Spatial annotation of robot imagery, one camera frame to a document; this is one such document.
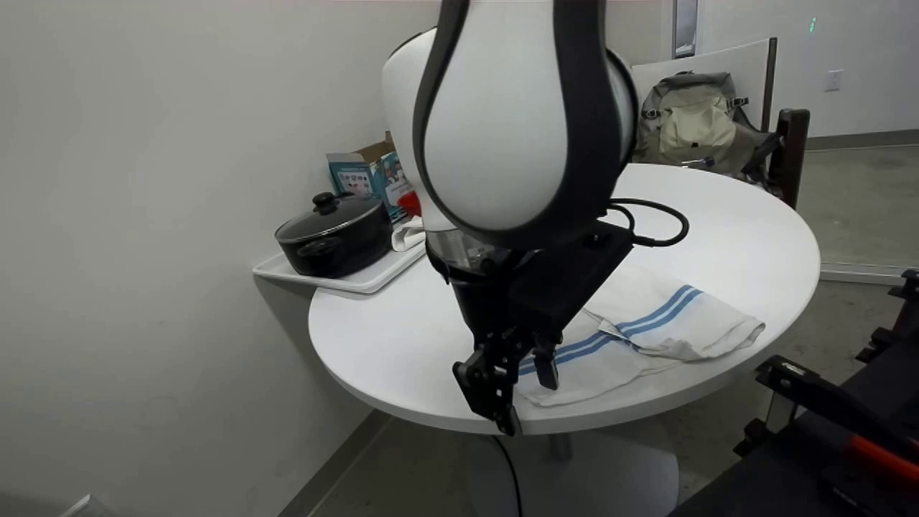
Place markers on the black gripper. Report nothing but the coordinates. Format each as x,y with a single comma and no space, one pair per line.
519,304

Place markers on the white towel with blue stripes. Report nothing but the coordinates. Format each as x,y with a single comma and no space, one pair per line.
624,326

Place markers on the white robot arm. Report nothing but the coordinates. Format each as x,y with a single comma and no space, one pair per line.
512,122

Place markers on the white rectangular tray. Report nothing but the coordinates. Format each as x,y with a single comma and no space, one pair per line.
363,270

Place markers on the black cooking pot with lid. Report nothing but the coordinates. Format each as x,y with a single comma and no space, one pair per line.
337,222

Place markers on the blue and white carton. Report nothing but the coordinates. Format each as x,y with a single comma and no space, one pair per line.
373,169

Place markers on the beige backpack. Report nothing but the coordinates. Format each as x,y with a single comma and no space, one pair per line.
700,122

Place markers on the orange handled clamp tool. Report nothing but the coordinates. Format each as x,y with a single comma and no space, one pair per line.
871,436

